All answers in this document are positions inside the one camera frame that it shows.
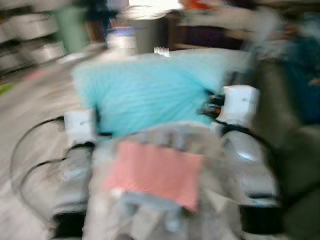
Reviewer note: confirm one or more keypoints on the turquoise dotted pillow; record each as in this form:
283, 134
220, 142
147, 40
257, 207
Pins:
150, 90

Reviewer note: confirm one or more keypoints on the colourful clothes pile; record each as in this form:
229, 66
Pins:
195, 4

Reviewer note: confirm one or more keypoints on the white storage shelf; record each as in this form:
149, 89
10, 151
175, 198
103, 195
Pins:
30, 30

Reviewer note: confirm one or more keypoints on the teal storage box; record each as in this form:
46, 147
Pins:
305, 75

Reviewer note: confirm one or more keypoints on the red square seat pad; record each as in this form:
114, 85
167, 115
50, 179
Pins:
155, 172

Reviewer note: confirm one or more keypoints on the grey lidded bin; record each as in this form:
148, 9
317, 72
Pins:
147, 37

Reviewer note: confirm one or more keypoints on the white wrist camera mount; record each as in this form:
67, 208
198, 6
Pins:
79, 125
242, 102

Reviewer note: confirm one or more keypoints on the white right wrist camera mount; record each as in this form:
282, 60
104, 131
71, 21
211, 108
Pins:
242, 102

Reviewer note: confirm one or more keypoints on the grey-green leather sofa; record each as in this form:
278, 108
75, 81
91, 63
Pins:
295, 165

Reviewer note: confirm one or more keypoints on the purple sofa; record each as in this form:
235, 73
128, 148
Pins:
210, 37

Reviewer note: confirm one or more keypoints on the pale green tall container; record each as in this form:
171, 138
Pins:
72, 30

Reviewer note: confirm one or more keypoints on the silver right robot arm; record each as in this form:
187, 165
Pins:
245, 165

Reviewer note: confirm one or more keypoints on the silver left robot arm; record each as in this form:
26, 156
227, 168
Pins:
75, 185

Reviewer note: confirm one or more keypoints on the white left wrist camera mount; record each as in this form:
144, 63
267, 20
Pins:
79, 125

